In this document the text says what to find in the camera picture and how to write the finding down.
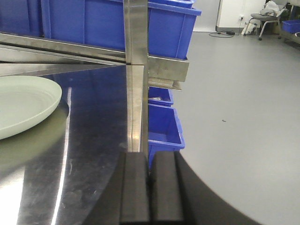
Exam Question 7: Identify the blue bin upper right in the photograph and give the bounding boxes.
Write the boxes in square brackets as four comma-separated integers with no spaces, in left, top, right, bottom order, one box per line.
[81,0,202,59]

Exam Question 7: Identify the white cloth on chair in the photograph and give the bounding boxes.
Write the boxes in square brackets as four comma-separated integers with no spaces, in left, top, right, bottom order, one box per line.
[259,0,280,16]

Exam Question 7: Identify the small blue bin behind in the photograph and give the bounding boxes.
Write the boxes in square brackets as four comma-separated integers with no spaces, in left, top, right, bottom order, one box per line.
[148,87,174,107]

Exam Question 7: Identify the pale green plate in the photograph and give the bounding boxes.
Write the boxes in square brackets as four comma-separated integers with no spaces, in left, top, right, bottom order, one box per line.
[0,75,62,139]

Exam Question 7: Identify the blue bin upper left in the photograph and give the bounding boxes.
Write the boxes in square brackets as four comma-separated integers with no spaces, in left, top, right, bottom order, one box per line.
[0,0,85,44]

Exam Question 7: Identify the black floor cable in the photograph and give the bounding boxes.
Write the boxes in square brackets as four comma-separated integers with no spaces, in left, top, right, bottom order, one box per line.
[208,30,237,38]

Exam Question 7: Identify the distant blue bin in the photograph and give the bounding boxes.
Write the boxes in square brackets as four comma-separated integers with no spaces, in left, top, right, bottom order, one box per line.
[282,19,300,34]

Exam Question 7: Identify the blue bin lower right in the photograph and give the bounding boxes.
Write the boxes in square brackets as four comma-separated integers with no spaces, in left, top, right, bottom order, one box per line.
[148,104,185,168]

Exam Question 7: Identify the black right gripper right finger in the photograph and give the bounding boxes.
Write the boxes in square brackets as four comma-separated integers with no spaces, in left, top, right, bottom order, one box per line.
[151,151,184,225]

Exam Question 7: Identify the grey office chair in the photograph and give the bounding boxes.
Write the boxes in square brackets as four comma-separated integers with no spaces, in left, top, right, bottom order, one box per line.
[243,8,288,41]

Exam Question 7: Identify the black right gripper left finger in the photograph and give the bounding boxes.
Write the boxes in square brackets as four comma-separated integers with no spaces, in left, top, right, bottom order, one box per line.
[120,152,150,225]

